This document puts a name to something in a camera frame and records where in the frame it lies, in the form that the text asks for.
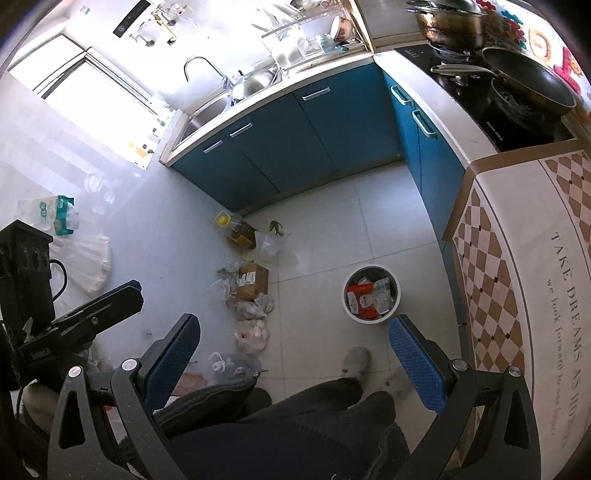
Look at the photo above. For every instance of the person's left forearm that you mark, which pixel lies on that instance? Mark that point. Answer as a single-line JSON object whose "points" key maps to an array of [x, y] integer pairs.
{"points": [[39, 401]]}

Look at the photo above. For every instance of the checked cover cloth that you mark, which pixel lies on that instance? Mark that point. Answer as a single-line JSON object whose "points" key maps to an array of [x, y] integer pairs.
{"points": [[508, 277]]}

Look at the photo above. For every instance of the white plastic bag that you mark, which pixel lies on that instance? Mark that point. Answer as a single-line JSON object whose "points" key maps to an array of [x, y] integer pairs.
{"points": [[85, 263]]}

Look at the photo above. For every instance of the blue stove cabinet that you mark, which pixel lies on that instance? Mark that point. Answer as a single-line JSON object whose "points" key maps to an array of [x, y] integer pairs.
{"points": [[434, 161]]}

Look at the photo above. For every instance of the colourful wall stickers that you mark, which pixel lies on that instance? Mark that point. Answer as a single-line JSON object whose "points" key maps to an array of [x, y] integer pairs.
{"points": [[540, 41]]}

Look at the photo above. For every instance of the person's right leg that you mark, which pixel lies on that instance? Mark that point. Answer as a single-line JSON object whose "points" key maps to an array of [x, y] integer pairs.
{"points": [[364, 434]]}

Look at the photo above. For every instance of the chrome faucet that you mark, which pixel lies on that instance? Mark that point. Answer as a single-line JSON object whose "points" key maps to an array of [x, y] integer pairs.
{"points": [[203, 58]]}

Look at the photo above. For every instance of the dish rack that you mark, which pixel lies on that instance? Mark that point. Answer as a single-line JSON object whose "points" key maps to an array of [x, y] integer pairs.
{"points": [[304, 37]]}

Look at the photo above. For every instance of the steel bowl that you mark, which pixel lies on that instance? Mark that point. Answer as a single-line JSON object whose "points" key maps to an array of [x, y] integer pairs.
{"points": [[254, 83]]}

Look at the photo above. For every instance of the clear bag with pink food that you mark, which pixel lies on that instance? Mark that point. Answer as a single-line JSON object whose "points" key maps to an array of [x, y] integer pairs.
{"points": [[251, 337]]}

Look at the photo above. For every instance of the grey right slipper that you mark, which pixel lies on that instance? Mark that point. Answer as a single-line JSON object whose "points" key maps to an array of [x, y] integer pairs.
{"points": [[398, 383]]}

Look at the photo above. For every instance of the clear bag with beige food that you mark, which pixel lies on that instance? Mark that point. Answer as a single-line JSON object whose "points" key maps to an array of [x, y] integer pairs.
{"points": [[251, 308]]}

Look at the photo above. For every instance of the red white packet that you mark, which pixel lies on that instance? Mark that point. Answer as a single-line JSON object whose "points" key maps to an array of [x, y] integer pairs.
{"points": [[361, 301]]}

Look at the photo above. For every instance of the white water heater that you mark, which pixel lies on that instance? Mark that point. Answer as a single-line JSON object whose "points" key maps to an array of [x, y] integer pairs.
{"points": [[131, 18]]}

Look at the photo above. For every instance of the grey plastic wrapper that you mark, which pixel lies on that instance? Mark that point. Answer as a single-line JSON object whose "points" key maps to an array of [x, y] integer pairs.
{"points": [[385, 295]]}

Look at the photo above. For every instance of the clear bag with greens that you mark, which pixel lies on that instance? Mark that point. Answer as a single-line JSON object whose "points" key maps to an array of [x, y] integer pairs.
{"points": [[270, 242]]}

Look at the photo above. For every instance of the person's left leg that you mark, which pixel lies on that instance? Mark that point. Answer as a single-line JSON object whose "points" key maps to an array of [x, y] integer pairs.
{"points": [[295, 406]]}

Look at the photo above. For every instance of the blue sink cabinet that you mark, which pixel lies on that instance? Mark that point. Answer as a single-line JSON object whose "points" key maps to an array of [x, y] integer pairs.
{"points": [[286, 143]]}

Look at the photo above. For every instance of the black frying pan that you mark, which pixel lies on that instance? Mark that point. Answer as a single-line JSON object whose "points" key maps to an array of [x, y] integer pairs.
{"points": [[531, 78]]}

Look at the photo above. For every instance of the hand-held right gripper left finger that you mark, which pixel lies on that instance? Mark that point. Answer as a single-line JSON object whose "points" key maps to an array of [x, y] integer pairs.
{"points": [[173, 364]]}

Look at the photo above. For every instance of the steel pot with lid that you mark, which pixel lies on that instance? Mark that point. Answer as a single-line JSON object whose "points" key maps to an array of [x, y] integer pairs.
{"points": [[448, 23]]}

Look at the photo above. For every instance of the window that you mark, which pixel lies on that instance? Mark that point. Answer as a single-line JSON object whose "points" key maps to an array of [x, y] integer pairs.
{"points": [[83, 83]]}

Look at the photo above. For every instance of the green white paper pack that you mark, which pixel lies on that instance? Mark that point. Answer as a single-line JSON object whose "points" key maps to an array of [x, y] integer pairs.
{"points": [[51, 214]]}

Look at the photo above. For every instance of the grey left slipper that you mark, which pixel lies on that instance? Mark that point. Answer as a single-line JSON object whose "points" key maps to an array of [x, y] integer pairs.
{"points": [[356, 360]]}

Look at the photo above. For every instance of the clear knotted plastic bag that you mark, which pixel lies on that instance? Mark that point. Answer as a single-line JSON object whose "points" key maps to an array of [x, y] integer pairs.
{"points": [[231, 367]]}

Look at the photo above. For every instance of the white round bin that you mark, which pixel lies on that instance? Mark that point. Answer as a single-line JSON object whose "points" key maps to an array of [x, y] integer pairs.
{"points": [[351, 318]]}

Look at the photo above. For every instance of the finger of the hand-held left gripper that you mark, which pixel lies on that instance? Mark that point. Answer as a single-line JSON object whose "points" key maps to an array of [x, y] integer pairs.
{"points": [[111, 307]]}

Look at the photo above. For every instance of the grey slipper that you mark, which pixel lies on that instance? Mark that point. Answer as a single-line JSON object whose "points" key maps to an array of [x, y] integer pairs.
{"points": [[398, 383], [356, 360]]}

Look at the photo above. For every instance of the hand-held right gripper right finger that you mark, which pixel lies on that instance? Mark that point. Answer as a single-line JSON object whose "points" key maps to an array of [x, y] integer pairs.
{"points": [[415, 364]]}

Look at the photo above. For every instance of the person's leg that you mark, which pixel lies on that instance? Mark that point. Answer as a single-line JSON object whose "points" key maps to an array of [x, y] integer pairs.
{"points": [[364, 434], [295, 406]]}

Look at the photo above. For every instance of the grey knitted sweater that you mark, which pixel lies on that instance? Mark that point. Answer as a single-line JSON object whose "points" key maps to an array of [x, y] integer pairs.
{"points": [[207, 406]]}

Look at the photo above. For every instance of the black glass cooktop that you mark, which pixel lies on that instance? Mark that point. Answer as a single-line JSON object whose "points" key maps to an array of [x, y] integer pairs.
{"points": [[485, 120]]}

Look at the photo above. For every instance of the oil bottle with yellow cap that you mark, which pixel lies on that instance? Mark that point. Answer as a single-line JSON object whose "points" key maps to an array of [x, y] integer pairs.
{"points": [[240, 233]]}

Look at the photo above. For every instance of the brown cardboard box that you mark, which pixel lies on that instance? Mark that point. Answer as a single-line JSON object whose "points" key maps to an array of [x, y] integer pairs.
{"points": [[251, 279]]}

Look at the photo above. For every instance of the crumpled clear plastic bag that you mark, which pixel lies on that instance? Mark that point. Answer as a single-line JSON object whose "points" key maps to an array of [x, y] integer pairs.
{"points": [[224, 277]]}

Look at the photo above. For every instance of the steel sink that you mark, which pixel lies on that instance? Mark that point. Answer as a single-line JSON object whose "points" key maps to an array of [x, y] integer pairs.
{"points": [[205, 115]]}

